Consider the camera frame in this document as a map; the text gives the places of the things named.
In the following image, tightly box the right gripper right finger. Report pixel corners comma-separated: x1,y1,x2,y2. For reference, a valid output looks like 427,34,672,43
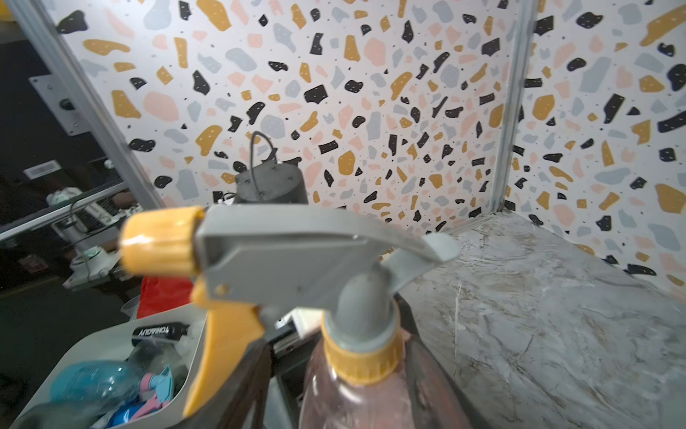
398,300,491,428

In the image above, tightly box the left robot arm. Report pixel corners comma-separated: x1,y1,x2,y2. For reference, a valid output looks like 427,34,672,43
214,132,309,205

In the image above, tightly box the blue bottle in bin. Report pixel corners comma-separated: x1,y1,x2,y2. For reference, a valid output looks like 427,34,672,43
49,360,144,403

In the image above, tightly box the orange grey spray nozzle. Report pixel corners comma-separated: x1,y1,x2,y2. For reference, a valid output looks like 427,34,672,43
120,205,461,419

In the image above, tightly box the white plastic bin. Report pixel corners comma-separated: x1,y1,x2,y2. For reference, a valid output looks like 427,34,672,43
13,305,207,428

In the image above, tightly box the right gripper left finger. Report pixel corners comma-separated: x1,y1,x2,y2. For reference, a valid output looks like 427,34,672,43
176,340,272,429

